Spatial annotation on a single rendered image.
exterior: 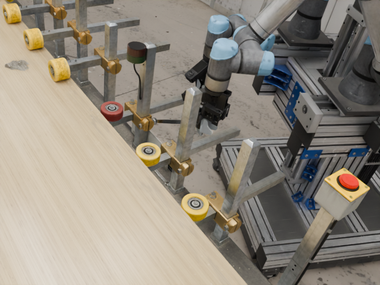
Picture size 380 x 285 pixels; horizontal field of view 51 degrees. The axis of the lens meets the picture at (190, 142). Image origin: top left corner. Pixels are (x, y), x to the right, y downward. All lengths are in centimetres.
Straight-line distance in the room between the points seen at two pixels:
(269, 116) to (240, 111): 23
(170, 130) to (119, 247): 183
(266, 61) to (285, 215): 114
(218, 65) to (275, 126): 194
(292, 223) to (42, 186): 137
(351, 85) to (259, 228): 87
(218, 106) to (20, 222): 67
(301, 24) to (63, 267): 142
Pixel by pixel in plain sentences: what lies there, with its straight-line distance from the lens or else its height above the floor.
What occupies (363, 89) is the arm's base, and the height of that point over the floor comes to 109.
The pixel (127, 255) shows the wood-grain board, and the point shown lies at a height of 90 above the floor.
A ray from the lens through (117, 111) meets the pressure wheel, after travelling 143.
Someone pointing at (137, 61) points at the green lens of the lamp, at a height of 112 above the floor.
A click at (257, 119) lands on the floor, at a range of 311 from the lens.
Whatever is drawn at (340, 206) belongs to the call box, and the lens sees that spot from 89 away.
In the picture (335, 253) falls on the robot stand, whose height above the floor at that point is 20.
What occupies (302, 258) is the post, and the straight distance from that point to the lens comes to 107.
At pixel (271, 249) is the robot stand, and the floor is 23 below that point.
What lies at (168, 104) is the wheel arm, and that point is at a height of 86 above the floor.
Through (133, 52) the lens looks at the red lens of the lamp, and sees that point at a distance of 128.
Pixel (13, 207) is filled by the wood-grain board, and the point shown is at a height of 90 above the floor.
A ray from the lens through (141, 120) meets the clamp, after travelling 146.
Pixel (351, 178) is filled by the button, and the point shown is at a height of 123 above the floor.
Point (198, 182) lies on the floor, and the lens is 247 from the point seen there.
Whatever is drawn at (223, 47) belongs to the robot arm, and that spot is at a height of 125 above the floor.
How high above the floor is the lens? 177
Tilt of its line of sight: 40 degrees down
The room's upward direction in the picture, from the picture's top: 12 degrees clockwise
